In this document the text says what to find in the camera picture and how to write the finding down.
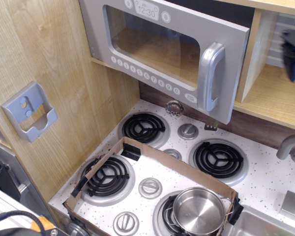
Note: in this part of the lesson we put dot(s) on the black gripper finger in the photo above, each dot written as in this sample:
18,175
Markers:
288,52

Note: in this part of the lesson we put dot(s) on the silver toy microwave door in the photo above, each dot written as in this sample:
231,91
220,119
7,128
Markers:
191,50

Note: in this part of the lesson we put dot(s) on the wooden shelf board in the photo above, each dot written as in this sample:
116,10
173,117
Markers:
269,103

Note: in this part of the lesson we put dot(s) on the silver toy faucet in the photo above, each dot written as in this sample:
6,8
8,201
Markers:
287,148

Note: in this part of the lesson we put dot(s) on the hanging metal slotted spatula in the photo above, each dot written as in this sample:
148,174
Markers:
210,127

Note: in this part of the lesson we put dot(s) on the hanging metal strainer ladle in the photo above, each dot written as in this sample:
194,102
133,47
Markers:
174,108

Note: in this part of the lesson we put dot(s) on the back right black burner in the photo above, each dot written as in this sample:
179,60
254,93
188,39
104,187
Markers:
221,159

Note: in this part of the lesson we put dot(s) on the black burner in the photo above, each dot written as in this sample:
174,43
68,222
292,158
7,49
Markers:
145,127
111,184
221,159
163,220

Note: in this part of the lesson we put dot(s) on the back silver stove knob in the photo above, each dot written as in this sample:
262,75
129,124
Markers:
188,131

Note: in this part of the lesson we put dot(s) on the silver stove knob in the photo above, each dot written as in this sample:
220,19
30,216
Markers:
126,224
173,153
188,131
150,188

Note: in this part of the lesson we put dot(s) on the middle silver stove knob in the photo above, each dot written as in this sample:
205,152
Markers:
173,153

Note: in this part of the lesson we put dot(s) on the back left black burner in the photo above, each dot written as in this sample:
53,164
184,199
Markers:
145,127

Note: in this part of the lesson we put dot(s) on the metal sink basin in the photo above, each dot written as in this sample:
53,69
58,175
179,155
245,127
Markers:
247,221

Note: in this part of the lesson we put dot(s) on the stainless steel pot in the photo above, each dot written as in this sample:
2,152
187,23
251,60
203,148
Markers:
200,211

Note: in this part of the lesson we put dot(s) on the centre silver stove knob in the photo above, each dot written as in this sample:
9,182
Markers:
150,188

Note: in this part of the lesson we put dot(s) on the front right black burner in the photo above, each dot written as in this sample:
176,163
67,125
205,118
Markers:
163,220

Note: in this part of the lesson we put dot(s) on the front left black burner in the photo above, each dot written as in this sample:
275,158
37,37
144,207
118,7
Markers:
111,184

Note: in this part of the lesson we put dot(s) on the front silver stove knob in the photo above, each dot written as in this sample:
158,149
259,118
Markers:
126,224

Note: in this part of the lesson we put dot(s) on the silver oven front knob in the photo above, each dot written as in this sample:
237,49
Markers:
76,230

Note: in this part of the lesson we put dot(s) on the brown cardboard barrier frame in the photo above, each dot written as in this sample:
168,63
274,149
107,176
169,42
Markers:
174,175

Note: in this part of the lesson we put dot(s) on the grey wall phone holder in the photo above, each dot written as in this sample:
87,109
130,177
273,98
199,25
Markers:
23,105

